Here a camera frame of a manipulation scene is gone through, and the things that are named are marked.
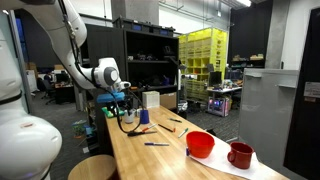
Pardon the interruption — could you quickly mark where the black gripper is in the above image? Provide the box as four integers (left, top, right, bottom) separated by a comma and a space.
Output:
113, 89, 138, 118

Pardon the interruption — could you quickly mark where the blue plastic cup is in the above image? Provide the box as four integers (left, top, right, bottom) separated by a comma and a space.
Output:
139, 109, 150, 125

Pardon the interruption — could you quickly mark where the white enamel mug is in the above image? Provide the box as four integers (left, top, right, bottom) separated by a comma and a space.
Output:
122, 109, 137, 125

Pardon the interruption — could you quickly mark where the green wipes pack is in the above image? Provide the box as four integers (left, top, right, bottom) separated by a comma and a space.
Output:
101, 105, 125, 119

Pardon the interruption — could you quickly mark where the white box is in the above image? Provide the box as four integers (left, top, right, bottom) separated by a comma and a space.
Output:
142, 90, 161, 109

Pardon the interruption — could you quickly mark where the thin black pen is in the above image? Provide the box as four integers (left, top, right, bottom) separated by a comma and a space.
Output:
157, 123, 175, 133

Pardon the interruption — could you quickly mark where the cardboard box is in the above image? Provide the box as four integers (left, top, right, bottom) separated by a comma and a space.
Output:
159, 92, 178, 110

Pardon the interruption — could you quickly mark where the green floor crate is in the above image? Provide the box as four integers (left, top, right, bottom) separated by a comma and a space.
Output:
71, 119, 88, 139

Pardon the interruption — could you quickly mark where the grey mesh waste basket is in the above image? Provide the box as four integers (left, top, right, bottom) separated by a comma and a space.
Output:
177, 99, 189, 113

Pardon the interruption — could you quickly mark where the black shelving unit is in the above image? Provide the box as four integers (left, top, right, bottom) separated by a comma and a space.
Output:
84, 22, 181, 113

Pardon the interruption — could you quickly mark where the green capped white marker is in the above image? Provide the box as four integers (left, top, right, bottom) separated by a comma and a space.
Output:
177, 127, 190, 139

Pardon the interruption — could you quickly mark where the white pole desk lamp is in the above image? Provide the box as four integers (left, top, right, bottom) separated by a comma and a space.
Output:
168, 56, 188, 101

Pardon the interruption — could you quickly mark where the black office desk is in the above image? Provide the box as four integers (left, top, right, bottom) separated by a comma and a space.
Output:
53, 81, 77, 105

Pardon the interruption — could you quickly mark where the round wooden stool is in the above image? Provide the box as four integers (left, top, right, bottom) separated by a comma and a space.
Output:
67, 154, 118, 180

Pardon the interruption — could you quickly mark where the red bowl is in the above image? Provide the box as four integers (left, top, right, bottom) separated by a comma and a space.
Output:
185, 130, 216, 159

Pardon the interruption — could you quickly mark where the black office chair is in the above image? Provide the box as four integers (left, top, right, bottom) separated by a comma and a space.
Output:
39, 78, 58, 106

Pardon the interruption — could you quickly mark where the black floor device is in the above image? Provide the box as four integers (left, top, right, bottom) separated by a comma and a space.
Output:
203, 127, 218, 137

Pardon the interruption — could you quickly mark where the black bin blue label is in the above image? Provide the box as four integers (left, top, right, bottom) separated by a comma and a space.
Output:
149, 24, 176, 37
123, 19, 150, 33

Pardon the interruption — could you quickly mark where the lit desktop computer case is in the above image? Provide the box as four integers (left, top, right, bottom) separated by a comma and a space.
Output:
207, 96, 231, 118

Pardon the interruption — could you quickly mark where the black computer monitor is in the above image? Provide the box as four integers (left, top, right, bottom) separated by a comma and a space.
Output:
208, 70, 223, 88

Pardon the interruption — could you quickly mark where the yellow storage rack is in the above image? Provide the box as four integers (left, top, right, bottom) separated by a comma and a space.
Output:
178, 27, 229, 103

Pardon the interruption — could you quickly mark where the white desk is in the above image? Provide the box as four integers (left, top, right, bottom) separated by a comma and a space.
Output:
206, 85, 243, 101

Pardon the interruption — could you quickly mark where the white paper sheet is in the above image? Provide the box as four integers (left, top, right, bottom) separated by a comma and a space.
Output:
186, 141, 281, 180

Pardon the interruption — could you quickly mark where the grey framed glass panel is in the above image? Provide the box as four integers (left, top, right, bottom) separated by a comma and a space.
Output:
0, 9, 34, 114

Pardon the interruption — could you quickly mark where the red mug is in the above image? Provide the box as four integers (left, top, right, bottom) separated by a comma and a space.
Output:
226, 141, 255, 170

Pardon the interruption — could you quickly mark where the dark storage shelf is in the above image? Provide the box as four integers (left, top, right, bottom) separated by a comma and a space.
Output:
229, 53, 267, 69

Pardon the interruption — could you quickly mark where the grey metal cabinet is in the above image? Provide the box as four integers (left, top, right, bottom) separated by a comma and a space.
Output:
238, 68, 301, 176

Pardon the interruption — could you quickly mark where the ceiling light strip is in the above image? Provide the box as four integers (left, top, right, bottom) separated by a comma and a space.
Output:
234, 0, 253, 8

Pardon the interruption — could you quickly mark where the black door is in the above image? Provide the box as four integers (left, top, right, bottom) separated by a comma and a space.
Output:
283, 6, 320, 180

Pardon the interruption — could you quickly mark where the white paper door sign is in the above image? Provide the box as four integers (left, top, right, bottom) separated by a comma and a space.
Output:
303, 81, 320, 99

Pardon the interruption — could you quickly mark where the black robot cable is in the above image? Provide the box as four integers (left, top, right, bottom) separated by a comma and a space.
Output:
57, 0, 146, 135

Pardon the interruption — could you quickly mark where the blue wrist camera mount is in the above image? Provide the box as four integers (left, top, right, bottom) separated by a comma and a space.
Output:
95, 91, 127, 104

